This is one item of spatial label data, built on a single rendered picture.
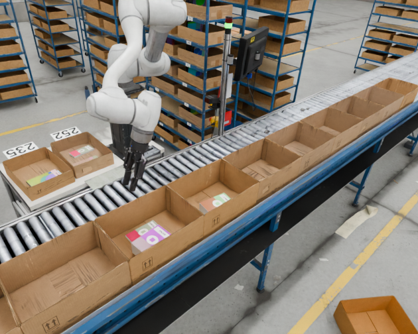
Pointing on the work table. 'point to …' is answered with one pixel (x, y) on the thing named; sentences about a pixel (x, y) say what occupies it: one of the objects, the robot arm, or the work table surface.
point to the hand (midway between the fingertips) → (129, 181)
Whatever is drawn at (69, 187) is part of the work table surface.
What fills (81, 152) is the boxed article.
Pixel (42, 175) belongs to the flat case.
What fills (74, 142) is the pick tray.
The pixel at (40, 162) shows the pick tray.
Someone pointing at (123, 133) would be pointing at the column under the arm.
